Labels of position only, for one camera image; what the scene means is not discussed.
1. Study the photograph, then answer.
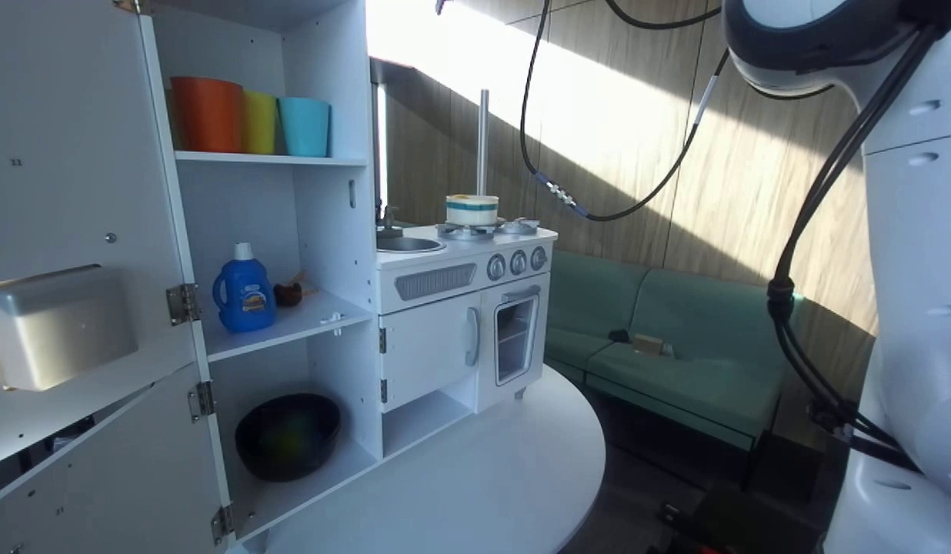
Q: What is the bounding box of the white pot with coloured bands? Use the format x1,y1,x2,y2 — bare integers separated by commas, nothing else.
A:
443,190,504,231

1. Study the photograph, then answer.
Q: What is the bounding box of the orange plastic cup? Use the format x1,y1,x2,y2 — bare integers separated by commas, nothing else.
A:
168,72,248,157

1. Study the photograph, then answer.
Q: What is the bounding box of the blue detergent bottle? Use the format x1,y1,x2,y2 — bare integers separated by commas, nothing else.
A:
211,240,279,339

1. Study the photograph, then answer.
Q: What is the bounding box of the black bowl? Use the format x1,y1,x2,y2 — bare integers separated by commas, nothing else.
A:
232,389,348,486

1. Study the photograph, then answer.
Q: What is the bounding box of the tall white cabinet door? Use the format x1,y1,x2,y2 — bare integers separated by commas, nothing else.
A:
0,0,208,478

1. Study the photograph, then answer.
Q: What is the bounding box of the green cup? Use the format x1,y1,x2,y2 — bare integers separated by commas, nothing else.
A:
238,89,285,157

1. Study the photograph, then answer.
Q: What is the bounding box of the teal plastic cup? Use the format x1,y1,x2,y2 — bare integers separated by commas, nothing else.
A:
274,96,335,160

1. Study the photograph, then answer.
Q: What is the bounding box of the green sofa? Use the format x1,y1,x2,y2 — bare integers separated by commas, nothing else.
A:
543,249,806,455

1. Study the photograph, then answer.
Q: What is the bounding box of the white cupboard door with handle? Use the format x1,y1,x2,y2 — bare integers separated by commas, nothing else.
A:
375,294,486,415

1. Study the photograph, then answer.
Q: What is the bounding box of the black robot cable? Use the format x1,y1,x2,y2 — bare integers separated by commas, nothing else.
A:
516,0,735,224

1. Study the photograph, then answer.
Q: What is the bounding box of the grey toy sink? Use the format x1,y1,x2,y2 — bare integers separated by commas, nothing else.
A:
375,227,451,256

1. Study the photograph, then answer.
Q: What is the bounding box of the white toy kitchen cabinet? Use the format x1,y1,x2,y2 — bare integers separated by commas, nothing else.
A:
134,0,561,546

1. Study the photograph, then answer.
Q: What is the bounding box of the white upright pole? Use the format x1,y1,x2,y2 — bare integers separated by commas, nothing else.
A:
473,85,494,200

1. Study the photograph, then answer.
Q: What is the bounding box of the black cable bundle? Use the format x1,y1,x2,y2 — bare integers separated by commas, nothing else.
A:
764,16,951,478

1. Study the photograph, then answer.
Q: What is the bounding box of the silver door hinge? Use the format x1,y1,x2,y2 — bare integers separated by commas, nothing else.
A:
165,284,199,330
185,378,219,423
208,501,238,546

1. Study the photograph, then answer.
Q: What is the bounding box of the white oven door with window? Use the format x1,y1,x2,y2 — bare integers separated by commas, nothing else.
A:
489,284,550,393

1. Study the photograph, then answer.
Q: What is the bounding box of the small dark brown object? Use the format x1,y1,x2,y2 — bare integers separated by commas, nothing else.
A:
270,281,309,309

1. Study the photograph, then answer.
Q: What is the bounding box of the round white table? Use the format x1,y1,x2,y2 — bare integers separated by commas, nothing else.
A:
225,362,609,554

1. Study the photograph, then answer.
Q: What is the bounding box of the short white cabinet door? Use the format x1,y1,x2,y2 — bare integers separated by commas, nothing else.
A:
0,362,238,554

